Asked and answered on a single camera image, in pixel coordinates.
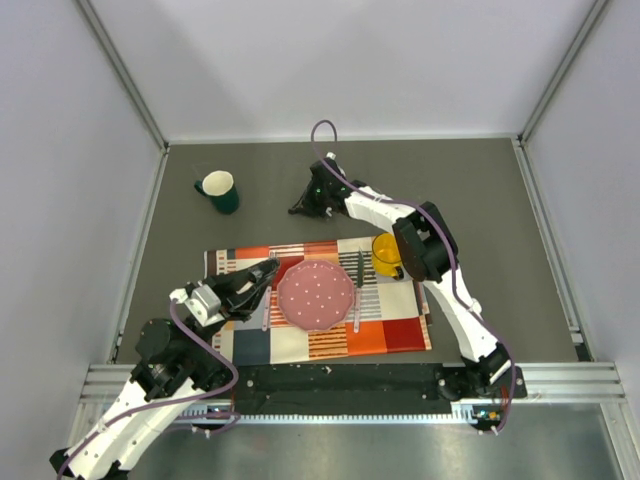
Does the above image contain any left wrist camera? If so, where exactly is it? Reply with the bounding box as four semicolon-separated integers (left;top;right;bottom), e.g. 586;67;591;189
186;284;221;327

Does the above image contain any dark green mug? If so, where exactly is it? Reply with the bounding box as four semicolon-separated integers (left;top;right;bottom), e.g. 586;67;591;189
194;170;240;215

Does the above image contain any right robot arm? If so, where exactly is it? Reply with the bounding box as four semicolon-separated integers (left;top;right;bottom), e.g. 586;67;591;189
289;157;517;399

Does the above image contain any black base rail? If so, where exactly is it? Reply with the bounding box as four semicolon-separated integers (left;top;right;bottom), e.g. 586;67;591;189
231;363;471;414

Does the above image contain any black earbud charging case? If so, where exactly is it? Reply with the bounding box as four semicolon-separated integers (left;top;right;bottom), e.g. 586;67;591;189
249;257;280;284

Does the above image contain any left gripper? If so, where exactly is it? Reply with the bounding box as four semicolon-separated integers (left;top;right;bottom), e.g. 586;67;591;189
182;260;276;356

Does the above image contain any grey cable duct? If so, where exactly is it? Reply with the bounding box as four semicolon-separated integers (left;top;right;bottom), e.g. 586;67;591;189
174;402;506;427

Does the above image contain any black knife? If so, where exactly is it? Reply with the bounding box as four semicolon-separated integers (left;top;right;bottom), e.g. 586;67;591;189
356;249;365;290

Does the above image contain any yellow enamel mug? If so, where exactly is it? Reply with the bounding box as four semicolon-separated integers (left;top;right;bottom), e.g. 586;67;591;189
371;232;404;281

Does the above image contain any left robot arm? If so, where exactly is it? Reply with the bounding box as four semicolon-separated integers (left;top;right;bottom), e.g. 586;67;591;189
50;259;280;479

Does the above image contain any pink dotted plate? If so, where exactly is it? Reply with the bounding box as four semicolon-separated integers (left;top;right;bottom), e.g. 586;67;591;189
276;260;355;332

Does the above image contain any pink handled fork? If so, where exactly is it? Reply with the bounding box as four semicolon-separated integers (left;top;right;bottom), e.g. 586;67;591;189
261;287;272;332

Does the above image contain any colourful patchwork placemat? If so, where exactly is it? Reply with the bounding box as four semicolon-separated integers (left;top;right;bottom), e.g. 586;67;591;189
204;237;432;366

